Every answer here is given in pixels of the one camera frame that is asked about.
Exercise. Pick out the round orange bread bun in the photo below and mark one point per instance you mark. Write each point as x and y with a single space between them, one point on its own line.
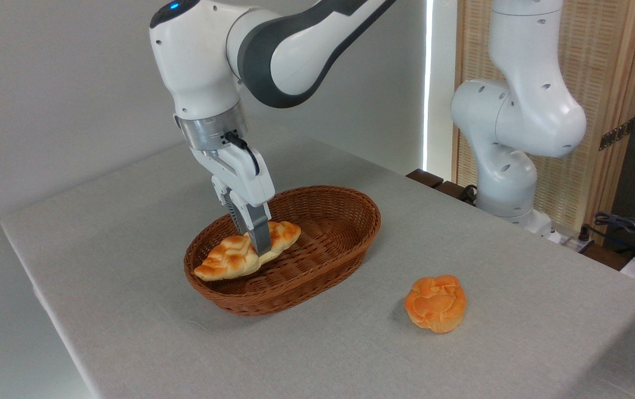
435 303

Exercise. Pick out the grey tablecloth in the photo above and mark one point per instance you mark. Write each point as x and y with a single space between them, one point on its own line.
129 288

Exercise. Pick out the metal screen hinge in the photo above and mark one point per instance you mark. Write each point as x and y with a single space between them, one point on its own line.
615 134

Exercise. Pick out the long braided bread loaf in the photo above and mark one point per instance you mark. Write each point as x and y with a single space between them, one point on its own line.
229 257

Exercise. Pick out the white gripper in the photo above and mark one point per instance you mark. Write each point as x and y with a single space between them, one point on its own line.
242 174

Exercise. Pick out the brown oval wicker basket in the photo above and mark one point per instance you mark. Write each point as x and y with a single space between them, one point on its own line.
323 238

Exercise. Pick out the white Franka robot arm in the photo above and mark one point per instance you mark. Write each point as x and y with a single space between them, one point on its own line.
206 61

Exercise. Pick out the woven bamboo folding screen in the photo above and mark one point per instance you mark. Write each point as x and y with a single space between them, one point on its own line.
611 66

